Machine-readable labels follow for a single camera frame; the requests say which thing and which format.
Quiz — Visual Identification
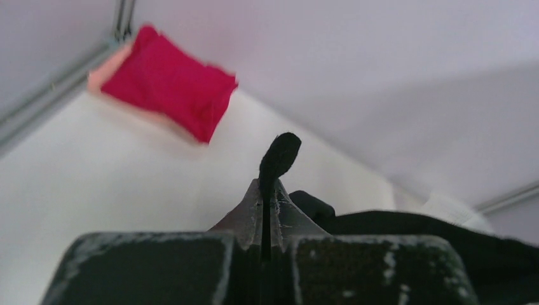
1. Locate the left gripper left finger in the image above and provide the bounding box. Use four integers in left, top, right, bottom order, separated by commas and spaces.
42, 180, 262, 304

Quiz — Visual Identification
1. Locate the aluminium frame post right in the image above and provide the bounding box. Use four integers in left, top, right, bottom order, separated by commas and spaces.
475, 181, 538, 214

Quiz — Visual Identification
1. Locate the black t shirt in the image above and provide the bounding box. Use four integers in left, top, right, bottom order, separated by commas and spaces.
258, 133, 538, 304

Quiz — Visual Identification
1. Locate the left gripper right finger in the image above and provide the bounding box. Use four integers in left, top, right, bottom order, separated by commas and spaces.
269, 181, 479, 304

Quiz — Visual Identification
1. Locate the white plastic basket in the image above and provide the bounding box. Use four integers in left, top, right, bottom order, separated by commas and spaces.
418, 192, 495, 234

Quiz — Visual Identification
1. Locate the aluminium frame post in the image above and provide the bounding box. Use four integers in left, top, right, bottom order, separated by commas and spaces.
475, 181, 538, 214
1, 1, 135, 147

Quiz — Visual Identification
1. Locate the folded red t shirt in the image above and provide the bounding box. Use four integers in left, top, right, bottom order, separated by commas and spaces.
100, 25, 238, 144

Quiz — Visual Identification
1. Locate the aluminium frame post left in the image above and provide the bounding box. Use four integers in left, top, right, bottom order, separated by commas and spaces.
1, 1, 135, 147

